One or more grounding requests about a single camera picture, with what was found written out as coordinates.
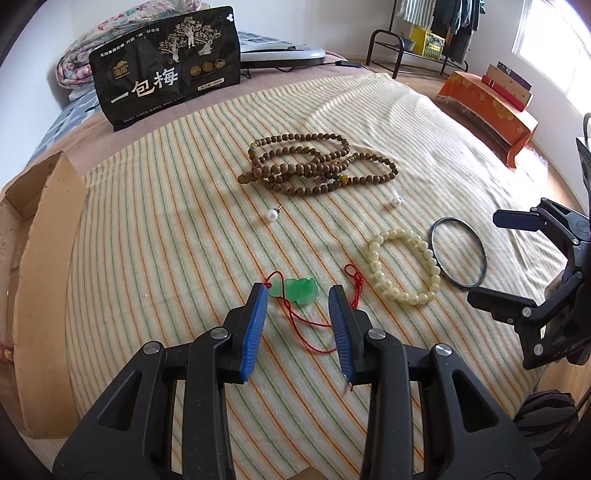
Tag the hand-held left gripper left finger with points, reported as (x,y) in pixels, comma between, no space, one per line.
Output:
(256,332)

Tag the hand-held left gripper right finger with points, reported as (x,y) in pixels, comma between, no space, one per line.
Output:
(339,337)

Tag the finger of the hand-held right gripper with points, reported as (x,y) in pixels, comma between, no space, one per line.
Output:
(498,302)
(517,220)

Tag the dark thin bangle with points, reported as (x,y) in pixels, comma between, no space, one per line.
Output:
(446,271)

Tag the white pearl earring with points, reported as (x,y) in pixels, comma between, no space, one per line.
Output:
(271,215)
(396,201)

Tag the cardboard box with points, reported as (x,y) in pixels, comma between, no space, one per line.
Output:
(46,323)

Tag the orange cloth covered bench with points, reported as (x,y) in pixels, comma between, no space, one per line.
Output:
(489,110)

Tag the striped cloth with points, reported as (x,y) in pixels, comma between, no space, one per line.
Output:
(184,230)

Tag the tan flat box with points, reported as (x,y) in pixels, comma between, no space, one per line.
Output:
(505,92)

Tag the navy flat box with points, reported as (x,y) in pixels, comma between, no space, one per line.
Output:
(515,76)

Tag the bright window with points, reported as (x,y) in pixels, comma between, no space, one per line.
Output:
(554,46)

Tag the yellow box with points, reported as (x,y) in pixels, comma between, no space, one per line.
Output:
(427,41)

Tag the hanging clothes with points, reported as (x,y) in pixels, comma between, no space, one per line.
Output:
(457,18)

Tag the black metal rack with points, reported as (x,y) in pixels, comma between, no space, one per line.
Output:
(383,33)

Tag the small red yellow item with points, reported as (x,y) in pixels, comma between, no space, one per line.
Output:
(5,353)

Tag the black snack bag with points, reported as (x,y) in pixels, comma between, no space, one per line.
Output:
(161,83)

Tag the folded floral quilt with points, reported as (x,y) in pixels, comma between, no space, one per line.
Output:
(74,64)

